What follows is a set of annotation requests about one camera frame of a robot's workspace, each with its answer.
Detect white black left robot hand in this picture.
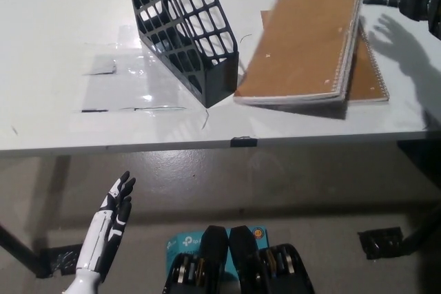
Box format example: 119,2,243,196
74,169,137,283

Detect transparent plastic sheet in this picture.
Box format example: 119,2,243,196
74,25,189,113

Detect teal cardboard box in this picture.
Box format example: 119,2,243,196
166,227,269,294

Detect black table leg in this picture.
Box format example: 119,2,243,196
396,138,441,257
0,223,49,280

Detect black lattice book holder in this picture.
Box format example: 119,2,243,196
123,0,240,109

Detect black table edge clip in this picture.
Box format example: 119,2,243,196
229,136,258,148

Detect grey paper patch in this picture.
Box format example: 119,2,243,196
84,54,120,76

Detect thin brown spiral notebook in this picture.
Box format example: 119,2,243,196
260,10,390,104

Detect thick brown spiral notebook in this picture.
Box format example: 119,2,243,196
233,0,366,106

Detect black floor tape patch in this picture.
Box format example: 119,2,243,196
43,244,82,276
357,227,404,260

